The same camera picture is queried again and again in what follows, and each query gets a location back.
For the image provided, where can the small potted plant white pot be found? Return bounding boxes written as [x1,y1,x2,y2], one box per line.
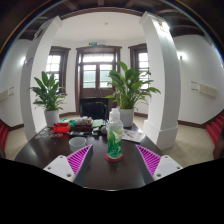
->
[29,70,68,128]

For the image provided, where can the wall lamp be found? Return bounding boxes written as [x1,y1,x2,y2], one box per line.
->
[176,50,188,61]

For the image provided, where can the brown framed window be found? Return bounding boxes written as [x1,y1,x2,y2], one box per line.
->
[46,45,72,98]
[128,43,150,91]

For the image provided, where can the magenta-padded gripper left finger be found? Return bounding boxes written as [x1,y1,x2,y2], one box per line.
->
[42,143,94,184]

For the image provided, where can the large potted plant white pot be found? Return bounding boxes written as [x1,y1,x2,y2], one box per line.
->
[105,60,162,128]

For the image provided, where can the white cup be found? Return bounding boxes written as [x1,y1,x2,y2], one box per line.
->
[68,136,88,153]

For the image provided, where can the flat round red coaster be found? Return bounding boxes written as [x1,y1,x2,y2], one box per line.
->
[104,152,124,163]

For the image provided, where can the green packet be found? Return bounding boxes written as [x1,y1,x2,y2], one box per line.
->
[61,118,77,127]

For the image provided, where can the printed paper leaflet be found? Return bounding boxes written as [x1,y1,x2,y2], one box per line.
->
[121,128,146,144]

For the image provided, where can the brown framed glass door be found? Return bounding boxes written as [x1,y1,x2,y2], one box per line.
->
[75,45,123,114]

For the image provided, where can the red box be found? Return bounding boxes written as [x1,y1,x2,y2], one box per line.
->
[52,122,72,134]

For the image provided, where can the red carpeted stairs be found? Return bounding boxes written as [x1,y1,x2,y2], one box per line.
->
[0,119,9,153]
[205,113,224,148]

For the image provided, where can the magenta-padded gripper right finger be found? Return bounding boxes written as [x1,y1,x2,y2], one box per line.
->
[134,143,184,184]

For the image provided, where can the green notebook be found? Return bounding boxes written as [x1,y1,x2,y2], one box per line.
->
[91,118,105,129]

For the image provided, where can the black chair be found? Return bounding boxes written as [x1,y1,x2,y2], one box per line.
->
[79,97,110,120]

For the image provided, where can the clear bottle with green label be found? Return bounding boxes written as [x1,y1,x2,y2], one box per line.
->
[105,107,125,160]

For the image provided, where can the round stickers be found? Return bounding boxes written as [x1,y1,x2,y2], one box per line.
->
[33,128,64,140]

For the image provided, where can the black pouch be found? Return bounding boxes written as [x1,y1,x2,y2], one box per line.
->
[69,130,85,138]

